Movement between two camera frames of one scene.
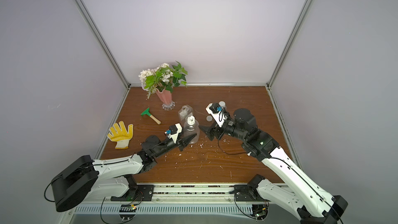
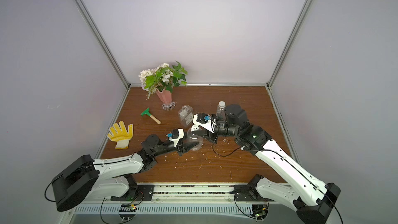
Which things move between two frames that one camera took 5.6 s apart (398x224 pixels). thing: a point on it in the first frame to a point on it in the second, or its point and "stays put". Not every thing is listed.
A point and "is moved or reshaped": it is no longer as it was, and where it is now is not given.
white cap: [190, 120] to [195, 127]
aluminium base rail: [212, 199] stays put
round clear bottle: [192, 129] is moved or reshaped
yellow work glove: [122, 137] stays put
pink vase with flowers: [162, 79] stays put
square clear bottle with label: [184, 112] stays put
